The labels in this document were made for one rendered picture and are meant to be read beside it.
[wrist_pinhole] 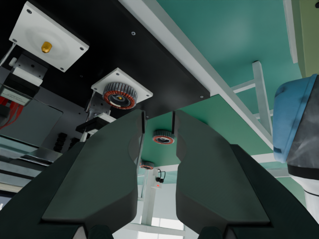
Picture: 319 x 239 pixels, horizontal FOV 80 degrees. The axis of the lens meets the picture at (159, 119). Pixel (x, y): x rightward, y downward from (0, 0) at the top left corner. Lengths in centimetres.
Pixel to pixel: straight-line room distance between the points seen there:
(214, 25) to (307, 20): 103
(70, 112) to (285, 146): 73
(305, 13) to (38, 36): 56
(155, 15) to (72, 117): 52
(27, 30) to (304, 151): 61
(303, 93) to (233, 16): 114
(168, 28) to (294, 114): 34
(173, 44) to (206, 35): 93
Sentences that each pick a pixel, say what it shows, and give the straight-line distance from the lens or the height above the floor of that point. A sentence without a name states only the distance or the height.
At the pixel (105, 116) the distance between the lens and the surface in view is 63.
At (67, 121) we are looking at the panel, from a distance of 82.
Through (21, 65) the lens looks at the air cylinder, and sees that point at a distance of 70.
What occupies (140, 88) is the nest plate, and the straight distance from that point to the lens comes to 63.
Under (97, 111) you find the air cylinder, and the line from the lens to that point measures 73.
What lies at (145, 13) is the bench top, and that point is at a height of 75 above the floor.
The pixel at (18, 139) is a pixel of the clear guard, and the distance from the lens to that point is 39.
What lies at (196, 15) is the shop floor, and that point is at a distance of 137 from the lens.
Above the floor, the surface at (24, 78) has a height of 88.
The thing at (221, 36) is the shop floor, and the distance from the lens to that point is 147.
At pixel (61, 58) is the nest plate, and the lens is 63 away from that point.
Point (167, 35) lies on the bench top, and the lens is 51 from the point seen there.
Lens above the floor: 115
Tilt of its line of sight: 28 degrees down
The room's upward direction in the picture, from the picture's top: 172 degrees counter-clockwise
